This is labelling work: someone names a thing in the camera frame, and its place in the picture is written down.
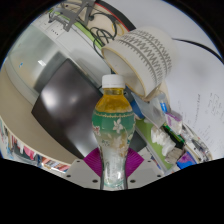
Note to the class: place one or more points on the white patterned ceramic mug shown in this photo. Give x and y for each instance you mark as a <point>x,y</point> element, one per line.
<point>146,53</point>

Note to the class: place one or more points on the small blue electronics box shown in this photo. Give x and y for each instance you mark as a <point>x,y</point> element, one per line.
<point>136,108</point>

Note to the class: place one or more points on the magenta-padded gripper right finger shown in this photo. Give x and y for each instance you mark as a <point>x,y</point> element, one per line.
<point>146,171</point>

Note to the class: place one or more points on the black computer monitor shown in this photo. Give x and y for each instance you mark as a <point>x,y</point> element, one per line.
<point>66,106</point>

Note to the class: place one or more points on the grey metal laptop stand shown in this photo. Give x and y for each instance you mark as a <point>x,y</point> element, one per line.
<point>73,13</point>

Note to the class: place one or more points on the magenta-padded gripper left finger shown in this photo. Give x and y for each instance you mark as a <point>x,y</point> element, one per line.
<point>81,173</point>

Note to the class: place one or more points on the green-label clear drink bottle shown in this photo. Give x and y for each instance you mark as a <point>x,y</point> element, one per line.
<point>113,133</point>

